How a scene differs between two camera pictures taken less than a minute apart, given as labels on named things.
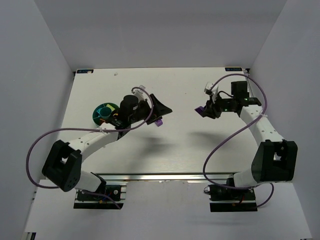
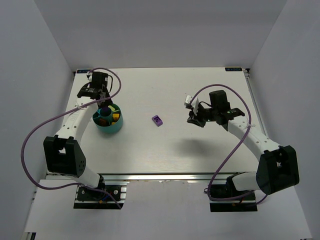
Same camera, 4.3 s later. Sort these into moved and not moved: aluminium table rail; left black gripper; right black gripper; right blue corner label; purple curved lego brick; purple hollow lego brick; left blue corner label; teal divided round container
Moved: purple curved lego brick; left black gripper; right black gripper
Not moved: right blue corner label; teal divided round container; left blue corner label; purple hollow lego brick; aluminium table rail
